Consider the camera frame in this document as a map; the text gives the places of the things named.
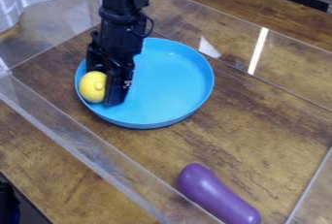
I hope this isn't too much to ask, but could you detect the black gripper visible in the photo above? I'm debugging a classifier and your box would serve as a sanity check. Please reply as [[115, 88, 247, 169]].
[[85, 0, 152, 106]]

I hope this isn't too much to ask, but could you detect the yellow lemon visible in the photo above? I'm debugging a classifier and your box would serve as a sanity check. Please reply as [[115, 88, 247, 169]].
[[79, 71, 105, 103]]

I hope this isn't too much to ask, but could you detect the blue round tray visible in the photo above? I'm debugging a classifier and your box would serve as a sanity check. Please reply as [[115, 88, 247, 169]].
[[73, 38, 214, 129]]

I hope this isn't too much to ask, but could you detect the purple toy eggplant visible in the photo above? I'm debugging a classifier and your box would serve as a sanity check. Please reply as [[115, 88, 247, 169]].
[[178, 164, 262, 224]]

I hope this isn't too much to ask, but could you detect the clear acrylic enclosure wall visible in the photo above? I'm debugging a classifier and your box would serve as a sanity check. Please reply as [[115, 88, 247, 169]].
[[0, 0, 332, 224]]

